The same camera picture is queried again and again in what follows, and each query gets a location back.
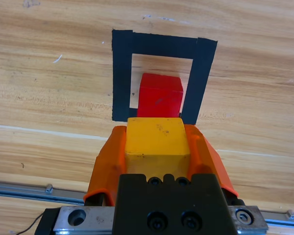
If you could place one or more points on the black tape square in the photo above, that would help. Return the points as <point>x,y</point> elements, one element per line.
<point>121,73</point>

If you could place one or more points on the yellow wooden block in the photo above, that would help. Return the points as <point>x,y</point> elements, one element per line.
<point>156,139</point>

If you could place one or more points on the long aluminium rail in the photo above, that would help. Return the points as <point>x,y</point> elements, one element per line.
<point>27,193</point>

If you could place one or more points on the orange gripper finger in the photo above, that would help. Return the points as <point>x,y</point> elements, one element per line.
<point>205,161</point>
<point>107,166</point>

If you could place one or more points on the red wooden block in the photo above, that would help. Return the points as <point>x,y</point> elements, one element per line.
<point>159,95</point>

